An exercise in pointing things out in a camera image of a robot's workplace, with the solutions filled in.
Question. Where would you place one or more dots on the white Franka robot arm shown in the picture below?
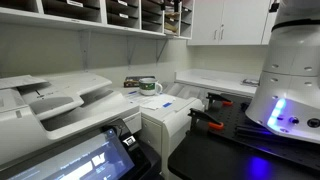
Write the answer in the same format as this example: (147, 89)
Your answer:
(293, 66)

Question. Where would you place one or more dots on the white and green mug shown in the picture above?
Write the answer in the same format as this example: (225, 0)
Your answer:
(148, 87)

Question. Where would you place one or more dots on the large white office copier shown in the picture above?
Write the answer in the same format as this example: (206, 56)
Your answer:
(83, 110)

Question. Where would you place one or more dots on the copier touchscreen control panel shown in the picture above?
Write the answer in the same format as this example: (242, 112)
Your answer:
(83, 160)

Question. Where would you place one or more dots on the paper sheet in copier feeder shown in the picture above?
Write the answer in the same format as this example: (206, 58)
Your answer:
(20, 81)

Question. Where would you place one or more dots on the white paper sheet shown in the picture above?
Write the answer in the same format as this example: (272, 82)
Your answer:
(154, 101)

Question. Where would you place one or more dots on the blue tape piece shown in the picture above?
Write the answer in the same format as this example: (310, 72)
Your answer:
(132, 92)
(167, 104)

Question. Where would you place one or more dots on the dark blue hardcover book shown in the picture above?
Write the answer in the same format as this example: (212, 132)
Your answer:
(131, 82)

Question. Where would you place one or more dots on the black clamp with orange tips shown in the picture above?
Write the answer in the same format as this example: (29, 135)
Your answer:
(215, 97)
(201, 116)

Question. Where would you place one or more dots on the white countertop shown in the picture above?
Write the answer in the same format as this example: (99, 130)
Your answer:
(213, 80)

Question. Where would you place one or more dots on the stack of papers in sorter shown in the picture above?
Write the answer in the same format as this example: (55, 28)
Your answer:
(171, 25)

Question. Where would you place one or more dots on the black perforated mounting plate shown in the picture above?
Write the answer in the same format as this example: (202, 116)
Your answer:
(233, 133)

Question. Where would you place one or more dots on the small dark item on counter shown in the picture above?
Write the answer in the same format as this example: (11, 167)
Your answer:
(250, 82)

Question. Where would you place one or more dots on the white mail sorter shelf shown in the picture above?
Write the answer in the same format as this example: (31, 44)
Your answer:
(100, 20)

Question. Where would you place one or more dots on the grey shelf bracket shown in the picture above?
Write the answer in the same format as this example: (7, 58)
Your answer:
(130, 50)
(160, 50)

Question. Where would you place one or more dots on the white wall cabinet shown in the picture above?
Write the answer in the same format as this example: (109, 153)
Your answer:
(240, 23)

